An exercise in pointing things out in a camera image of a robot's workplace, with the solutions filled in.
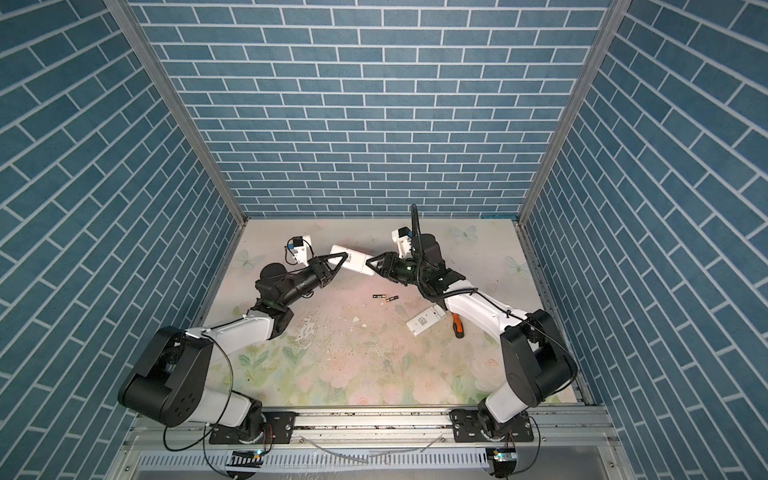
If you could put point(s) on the white slotted cable duct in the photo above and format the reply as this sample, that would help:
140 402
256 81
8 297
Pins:
314 460

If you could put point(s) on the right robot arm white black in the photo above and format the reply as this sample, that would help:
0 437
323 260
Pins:
536 362

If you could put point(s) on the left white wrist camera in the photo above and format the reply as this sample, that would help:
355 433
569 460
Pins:
298 250

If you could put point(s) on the orange black screwdriver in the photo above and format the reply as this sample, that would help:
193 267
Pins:
457 326

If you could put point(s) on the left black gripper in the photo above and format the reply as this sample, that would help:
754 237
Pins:
318 267

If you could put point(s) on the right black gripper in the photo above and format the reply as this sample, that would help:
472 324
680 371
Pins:
390 265

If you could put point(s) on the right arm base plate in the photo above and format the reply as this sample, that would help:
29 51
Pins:
475 425

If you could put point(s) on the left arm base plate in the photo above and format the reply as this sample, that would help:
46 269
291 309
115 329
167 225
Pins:
263 428

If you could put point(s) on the left aluminium corner post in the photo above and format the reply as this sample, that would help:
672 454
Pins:
128 24

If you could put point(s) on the right aluminium corner post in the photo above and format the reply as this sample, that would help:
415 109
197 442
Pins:
605 35

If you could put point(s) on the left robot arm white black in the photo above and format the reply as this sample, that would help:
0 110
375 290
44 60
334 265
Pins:
168 384

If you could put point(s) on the aluminium corner post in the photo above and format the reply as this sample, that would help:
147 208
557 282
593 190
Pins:
128 24
605 35

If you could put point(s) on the aluminium front rail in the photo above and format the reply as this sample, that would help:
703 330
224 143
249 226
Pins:
402 427

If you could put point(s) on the white remote control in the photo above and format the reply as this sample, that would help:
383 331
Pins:
425 319
356 261

